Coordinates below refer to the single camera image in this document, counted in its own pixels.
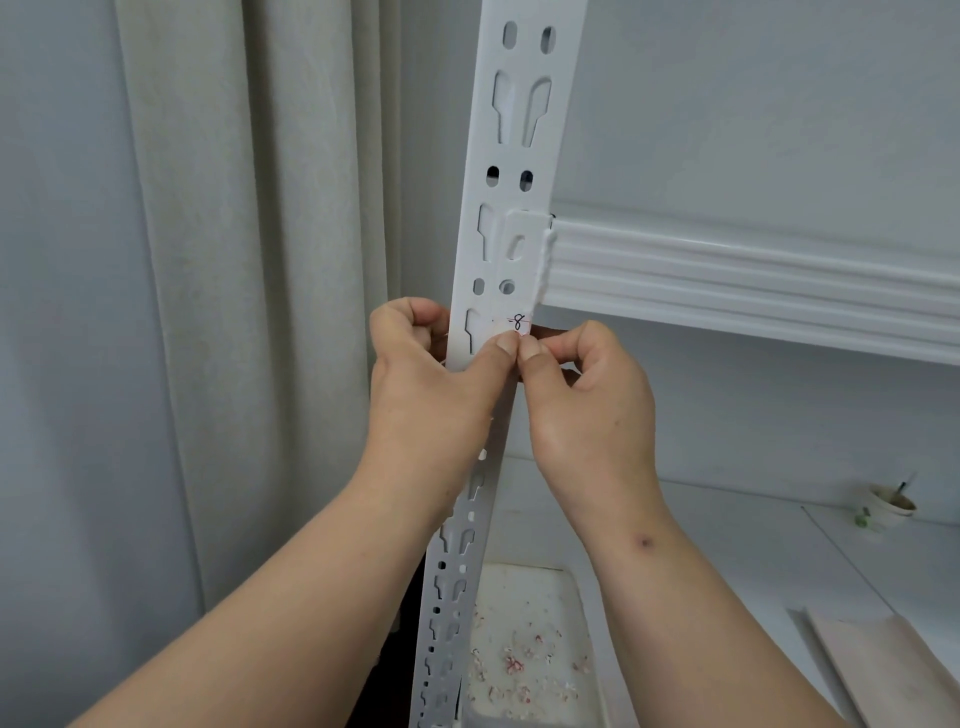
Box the white plastic tray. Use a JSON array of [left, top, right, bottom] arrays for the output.
[[456, 562, 625, 728]]

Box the white paper bowl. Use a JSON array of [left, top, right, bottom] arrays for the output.
[[853, 483, 918, 535]]

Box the beige wooden board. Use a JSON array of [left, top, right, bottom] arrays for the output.
[[806, 609, 960, 728]]

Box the white slotted metal shelf post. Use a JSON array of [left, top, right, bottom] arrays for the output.
[[408, 0, 590, 728]]

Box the person's left hand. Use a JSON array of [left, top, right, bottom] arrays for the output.
[[358, 297, 521, 513]]

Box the pile of paper scraps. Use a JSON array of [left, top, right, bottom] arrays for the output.
[[468, 628, 595, 715]]

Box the person's right forearm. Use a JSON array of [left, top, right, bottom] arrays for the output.
[[566, 489, 852, 728]]

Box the white metal shelf beam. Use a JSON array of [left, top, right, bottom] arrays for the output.
[[498, 210, 960, 369]]

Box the person's left forearm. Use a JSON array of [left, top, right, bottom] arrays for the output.
[[67, 468, 468, 728]]

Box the beige curtain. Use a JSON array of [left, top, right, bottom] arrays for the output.
[[112, 0, 485, 624]]

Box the person's right hand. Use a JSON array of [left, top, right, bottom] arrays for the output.
[[519, 320, 661, 528]]

